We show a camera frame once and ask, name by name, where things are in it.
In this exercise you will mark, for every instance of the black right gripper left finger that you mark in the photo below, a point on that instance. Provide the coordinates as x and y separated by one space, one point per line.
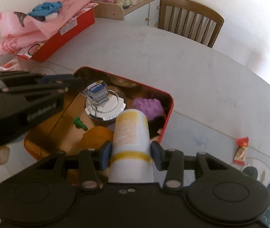
88 162

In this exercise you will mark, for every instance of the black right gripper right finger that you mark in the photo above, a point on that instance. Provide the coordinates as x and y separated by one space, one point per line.
206 167

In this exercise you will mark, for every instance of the orange fruit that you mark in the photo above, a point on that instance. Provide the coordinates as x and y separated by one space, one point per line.
95 137

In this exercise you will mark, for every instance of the white yellow bottle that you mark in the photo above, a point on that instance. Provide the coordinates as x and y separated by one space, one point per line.
131 160

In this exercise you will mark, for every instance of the orange white packet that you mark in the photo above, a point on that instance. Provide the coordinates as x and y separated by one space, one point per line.
14 65

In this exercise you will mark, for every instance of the green small toy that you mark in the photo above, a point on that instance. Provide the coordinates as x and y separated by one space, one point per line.
79 124

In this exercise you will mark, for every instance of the red open tin box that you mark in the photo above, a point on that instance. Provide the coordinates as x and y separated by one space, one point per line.
60 134

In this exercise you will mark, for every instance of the red flat box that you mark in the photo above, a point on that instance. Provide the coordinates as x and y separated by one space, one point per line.
41 51

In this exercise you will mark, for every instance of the purple spiky ball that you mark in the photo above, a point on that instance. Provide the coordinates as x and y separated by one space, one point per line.
152 108

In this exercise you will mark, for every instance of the round silver lid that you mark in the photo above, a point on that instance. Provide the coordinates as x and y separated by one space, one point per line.
104 102

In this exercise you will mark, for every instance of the pink plastic bag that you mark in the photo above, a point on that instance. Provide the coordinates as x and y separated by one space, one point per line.
19 30

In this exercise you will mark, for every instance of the red candy wrapper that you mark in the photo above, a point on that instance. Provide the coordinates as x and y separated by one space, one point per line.
240 155

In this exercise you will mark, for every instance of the white sunglasses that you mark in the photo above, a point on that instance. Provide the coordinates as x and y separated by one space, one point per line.
251 171

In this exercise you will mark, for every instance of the blue cloth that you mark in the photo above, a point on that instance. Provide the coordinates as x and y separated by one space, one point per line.
46 8

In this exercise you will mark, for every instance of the wooden tray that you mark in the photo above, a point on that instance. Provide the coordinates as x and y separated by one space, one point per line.
108 11

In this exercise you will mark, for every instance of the wooden chair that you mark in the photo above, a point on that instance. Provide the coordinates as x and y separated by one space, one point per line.
190 19

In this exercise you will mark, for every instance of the white sideboard cabinet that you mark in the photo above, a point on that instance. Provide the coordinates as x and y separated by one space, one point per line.
143 14

